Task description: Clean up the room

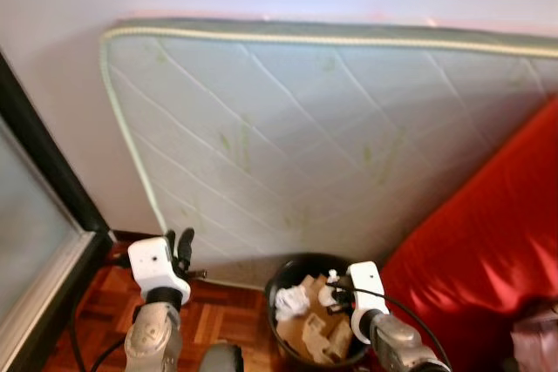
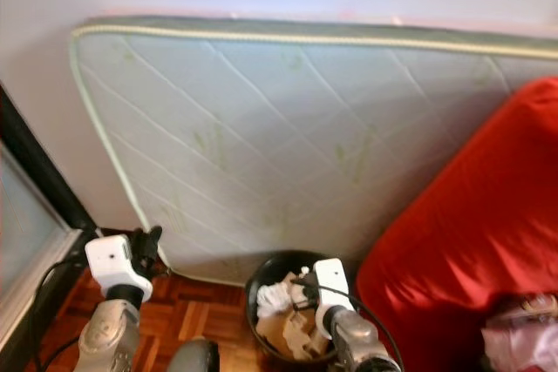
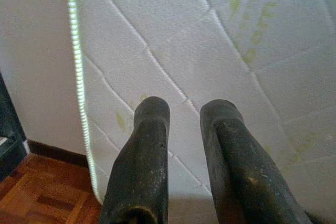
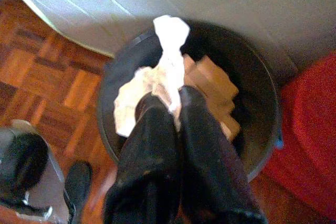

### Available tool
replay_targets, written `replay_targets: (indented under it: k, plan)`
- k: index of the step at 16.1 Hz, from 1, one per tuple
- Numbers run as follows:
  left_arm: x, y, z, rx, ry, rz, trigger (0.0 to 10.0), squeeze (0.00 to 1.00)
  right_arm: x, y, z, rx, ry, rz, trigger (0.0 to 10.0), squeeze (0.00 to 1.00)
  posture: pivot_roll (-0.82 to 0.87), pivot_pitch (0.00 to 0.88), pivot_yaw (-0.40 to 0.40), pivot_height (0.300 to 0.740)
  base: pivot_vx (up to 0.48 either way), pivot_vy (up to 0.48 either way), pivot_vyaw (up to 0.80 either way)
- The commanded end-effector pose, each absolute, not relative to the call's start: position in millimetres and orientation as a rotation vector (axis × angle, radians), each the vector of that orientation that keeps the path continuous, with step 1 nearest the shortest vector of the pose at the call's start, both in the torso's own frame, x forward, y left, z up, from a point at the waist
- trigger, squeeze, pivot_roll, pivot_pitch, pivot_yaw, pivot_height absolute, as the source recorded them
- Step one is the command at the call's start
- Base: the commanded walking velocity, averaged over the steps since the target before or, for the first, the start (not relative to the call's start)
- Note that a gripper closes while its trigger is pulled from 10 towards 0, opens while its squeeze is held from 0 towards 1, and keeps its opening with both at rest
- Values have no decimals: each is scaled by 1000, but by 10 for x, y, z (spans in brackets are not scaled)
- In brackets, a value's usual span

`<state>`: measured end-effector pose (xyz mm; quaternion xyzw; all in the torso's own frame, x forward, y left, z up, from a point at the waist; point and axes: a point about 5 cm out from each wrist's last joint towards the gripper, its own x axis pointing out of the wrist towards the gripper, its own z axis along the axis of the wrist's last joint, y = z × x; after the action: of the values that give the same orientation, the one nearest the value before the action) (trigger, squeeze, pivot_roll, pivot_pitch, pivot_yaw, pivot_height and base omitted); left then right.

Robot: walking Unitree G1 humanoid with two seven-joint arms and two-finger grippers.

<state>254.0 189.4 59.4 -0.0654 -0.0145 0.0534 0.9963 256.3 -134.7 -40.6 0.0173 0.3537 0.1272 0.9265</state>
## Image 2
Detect brown cardboard scraps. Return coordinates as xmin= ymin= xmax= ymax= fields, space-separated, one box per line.
xmin=257 ymin=272 xmax=332 ymax=362

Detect quilted pale green mattress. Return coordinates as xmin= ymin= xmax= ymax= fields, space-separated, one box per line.
xmin=70 ymin=15 xmax=558 ymax=290

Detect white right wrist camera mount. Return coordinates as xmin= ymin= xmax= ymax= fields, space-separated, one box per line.
xmin=314 ymin=259 xmax=354 ymax=338

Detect white crumpled tissue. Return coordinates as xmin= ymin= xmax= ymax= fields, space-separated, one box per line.
xmin=257 ymin=283 xmax=293 ymax=316

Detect red cushion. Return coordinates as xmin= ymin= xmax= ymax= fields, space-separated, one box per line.
xmin=356 ymin=76 xmax=558 ymax=372

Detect black plastic trash bin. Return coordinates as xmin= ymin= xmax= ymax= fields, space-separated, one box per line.
xmin=244 ymin=250 xmax=358 ymax=366

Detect black framed frosted glass door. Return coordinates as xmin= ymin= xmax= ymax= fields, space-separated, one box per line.
xmin=0 ymin=89 xmax=97 ymax=372

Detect grey robot left leg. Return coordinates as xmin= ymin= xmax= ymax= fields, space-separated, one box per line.
xmin=167 ymin=340 xmax=219 ymax=372

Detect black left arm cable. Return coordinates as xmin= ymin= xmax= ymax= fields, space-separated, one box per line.
xmin=31 ymin=252 xmax=90 ymax=372

